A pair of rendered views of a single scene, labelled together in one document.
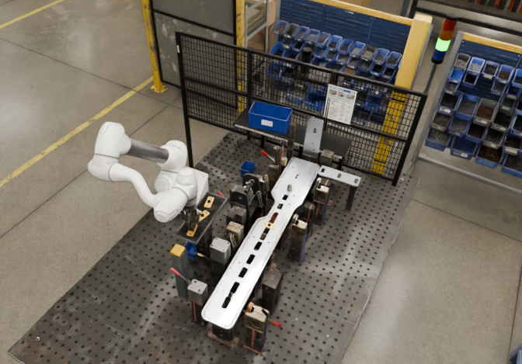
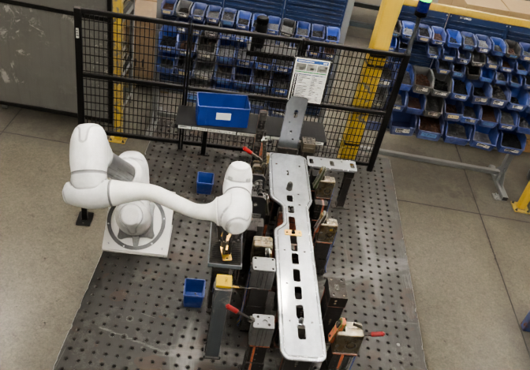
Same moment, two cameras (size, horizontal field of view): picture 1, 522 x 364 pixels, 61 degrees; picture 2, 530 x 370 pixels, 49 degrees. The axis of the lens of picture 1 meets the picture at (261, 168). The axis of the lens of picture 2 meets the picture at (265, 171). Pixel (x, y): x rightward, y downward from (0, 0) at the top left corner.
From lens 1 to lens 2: 118 cm
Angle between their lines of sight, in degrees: 24
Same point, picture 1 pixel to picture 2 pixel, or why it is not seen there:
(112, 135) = (98, 140)
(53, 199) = not seen: outside the picture
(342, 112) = (312, 89)
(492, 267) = (464, 244)
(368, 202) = (355, 193)
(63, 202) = not seen: outside the picture
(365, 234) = (371, 226)
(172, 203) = (246, 205)
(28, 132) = not seen: outside the picture
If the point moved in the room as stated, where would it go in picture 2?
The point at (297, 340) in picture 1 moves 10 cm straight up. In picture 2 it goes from (371, 360) to (378, 346)
